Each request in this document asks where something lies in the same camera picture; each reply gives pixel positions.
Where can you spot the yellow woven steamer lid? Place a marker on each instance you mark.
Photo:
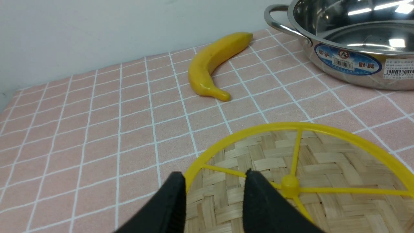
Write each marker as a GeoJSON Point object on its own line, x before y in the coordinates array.
{"type": "Point", "coordinates": [341, 182]}

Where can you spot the pink checkered tablecloth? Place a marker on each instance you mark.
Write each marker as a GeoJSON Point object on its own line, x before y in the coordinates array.
{"type": "Point", "coordinates": [84, 153]}

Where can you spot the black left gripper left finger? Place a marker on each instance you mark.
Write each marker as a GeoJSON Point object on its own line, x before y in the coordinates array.
{"type": "Point", "coordinates": [165, 212]}

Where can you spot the yellow plastic banana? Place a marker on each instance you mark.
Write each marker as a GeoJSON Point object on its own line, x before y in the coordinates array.
{"type": "Point", "coordinates": [207, 60]}

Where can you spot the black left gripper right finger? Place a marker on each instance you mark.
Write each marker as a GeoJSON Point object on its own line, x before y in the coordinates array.
{"type": "Point", "coordinates": [266, 211]}

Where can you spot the stainless steel pot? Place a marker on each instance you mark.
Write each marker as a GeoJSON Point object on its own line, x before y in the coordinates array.
{"type": "Point", "coordinates": [368, 43]}

